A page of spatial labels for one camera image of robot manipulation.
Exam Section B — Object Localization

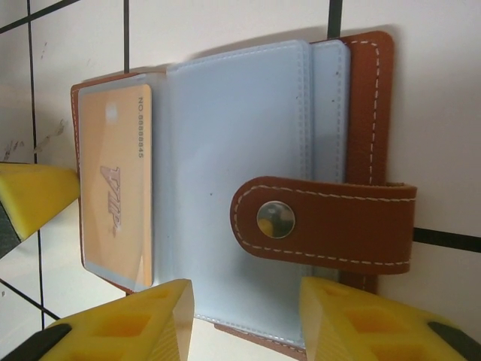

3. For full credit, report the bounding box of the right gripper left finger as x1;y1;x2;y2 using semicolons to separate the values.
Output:
0;278;195;361

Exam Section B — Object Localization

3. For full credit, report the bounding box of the gold VIP card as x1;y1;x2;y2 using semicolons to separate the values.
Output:
80;83;154;287

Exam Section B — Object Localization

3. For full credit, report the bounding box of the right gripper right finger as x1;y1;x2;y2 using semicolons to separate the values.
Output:
300;277;481;361

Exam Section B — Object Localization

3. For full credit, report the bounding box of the brown leather card holder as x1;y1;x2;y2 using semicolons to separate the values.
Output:
70;29;419;349

